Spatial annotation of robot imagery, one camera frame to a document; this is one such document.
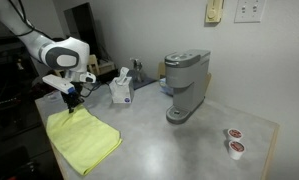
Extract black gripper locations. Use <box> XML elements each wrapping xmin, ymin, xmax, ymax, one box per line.
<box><xmin>60</xmin><ymin>89</ymin><xmax>86</xmax><ymax>115</ymax></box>

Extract yellow microfiber towel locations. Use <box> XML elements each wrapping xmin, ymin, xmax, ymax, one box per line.
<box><xmin>45</xmin><ymin>105</ymin><xmax>123</xmax><ymax>177</ymax></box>

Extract light wooden chair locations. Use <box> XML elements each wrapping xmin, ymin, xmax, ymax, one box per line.
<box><xmin>54</xmin><ymin>54</ymin><xmax>101</xmax><ymax>78</ymax></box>

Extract grey tissue box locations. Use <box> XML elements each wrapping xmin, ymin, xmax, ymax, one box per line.
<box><xmin>108</xmin><ymin>66</ymin><xmax>135</xmax><ymax>105</ymax></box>

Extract small wooden crate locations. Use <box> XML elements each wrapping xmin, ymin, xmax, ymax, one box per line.
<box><xmin>98</xmin><ymin>60</ymin><xmax>117</xmax><ymax>74</ymax></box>

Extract clear glass jar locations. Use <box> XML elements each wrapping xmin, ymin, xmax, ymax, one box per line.
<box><xmin>132</xmin><ymin>67</ymin><xmax>145</xmax><ymax>84</ymax></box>

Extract metal utensils in jar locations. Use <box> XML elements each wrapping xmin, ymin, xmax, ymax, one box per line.
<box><xmin>129</xmin><ymin>57</ymin><xmax>144</xmax><ymax>71</ymax></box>

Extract dark blue cloth mat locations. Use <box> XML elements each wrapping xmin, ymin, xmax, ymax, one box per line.
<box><xmin>132</xmin><ymin>75</ymin><xmax>157</xmax><ymax>90</ymax></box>

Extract black flat monitor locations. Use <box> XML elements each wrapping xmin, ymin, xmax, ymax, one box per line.
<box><xmin>63</xmin><ymin>2</ymin><xmax>102</xmax><ymax>61</ymax></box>

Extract light blue package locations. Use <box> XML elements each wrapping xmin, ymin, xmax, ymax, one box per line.
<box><xmin>158</xmin><ymin>77</ymin><xmax>174</xmax><ymax>97</ymax></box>

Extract grey pod coffee maker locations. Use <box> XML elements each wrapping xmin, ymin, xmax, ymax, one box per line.
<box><xmin>164</xmin><ymin>49</ymin><xmax>212</xmax><ymax>125</ymax></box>

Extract white coffee pod red lid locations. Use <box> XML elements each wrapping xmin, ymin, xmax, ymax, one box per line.
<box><xmin>227</xmin><ymin>127</ymin><xmax>244</xmax><ymax>141</ymax></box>
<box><xmin>227</xmin><ymin>139</ymin><xmax>246</xmax><ymax>160</ymax></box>

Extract beige wall thermostat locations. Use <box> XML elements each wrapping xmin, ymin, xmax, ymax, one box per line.
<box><xmin>204</xmin><ymin>0</ymin><xmax>225</xmax><ymax>24</ymax></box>

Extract white light switch plate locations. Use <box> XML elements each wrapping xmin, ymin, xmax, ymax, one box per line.
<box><xmin>234</xmin><ymin>0</ymin><xmax>267</xmax><ymax>24</ymax></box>

